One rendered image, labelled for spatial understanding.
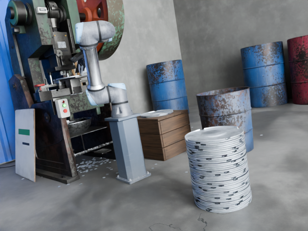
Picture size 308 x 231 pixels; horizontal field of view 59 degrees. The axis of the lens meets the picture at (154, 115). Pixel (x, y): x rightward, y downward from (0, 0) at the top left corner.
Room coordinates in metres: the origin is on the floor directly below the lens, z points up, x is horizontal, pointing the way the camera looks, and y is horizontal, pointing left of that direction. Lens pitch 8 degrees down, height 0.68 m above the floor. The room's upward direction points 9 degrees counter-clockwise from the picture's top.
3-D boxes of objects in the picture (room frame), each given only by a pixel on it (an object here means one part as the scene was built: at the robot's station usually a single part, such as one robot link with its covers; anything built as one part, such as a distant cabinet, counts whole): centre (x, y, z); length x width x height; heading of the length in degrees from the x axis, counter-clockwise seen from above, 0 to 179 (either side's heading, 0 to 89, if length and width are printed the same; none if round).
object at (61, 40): (2.40, 0.69, 1.04); 0.17 x 0.15 x 0.30; 46
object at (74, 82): (2.31, 0.60, 0.72); 0.25 x 0.14 x 0.14; 46
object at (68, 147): (2.33, 1.01, 0.45); 0.92 x 0.12 x 0.90; 46
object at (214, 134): (1.35, -0.28, 0.35); 0.29 x 0.29 x 0.01
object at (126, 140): (1.89, 0.22, 0.23); 0.19 x 0.19 x 0.45; 38
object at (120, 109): (1.89, 0.22, 0.50); 0.15 x 0.15 x 0.10
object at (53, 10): (2.43, 0.72, 1.27); 0.21 x 0.12 x 0.34; 46
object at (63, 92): (2.43, 0.72, 0.68); 0.45 x 0.30 x 0.06; 136
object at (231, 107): (2.19, -0.57, 0.24); 0.42 x 0.42 x 0.48
